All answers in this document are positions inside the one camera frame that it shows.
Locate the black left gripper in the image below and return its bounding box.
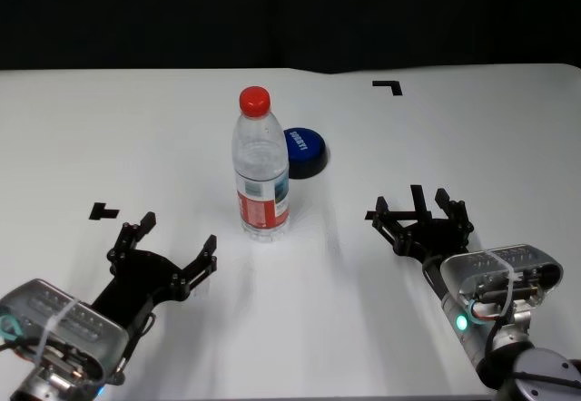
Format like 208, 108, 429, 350
90, 211, 218, 329

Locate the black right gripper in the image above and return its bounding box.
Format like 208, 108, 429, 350
372, 187, 476, 264

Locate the clear water bottle red cap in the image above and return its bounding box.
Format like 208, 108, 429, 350
231, 85, 291, 243

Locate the blue black round lid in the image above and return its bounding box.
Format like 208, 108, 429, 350
283, 126, 329, 180

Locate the black curtain backdrop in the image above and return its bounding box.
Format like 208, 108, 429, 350
0, 0, 581, 74

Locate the translucent right wrist camera housing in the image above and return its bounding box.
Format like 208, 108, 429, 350
440, 243, 564, 311

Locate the translucent wrist camera housing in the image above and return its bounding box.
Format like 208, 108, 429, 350
440, 243, 564, 311
0, 278, 128, 386

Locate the thin black left gripper cable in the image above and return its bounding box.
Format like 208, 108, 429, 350
115, 312, 158, 375

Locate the translucent left wrist camera housing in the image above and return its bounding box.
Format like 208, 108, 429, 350
0, 278, 128, 386

